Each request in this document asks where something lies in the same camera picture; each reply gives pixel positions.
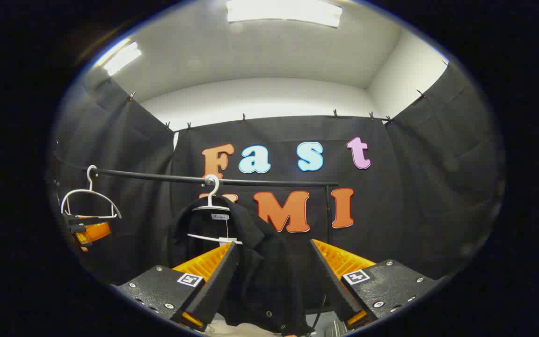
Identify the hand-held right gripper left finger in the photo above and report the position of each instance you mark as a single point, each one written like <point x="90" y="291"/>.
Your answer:
<point x="218" y="285"/>

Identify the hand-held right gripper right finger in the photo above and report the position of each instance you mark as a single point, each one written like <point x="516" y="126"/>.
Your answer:
<point x="332" y="285"/>

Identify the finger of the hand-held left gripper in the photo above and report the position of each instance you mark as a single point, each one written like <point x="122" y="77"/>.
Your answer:
<point x="94" y="231"/>

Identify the black knit garment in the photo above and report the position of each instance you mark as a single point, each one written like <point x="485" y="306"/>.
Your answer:
<point x="269" y="271"/>

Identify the white hanger with garment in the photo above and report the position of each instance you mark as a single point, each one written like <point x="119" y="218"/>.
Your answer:
<point x="211" y="199"/>

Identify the empty white clothes hanger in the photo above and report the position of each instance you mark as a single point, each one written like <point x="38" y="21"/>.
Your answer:
<point x="90" y="182"/>

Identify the black clothes rack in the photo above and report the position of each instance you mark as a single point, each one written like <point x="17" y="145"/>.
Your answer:
<point x="157" y="177"/>

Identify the black backdrop cloth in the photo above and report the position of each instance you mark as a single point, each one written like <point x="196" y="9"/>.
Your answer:
<point x="414" y="187"/>

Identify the row of black cloth clips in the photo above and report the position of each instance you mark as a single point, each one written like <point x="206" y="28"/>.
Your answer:
<point x="243" y="118"/>

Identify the ceiling light panel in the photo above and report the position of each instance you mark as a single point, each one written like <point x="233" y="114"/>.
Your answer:
<point x="122" y="57"/>
<point x="283" y="11"/>

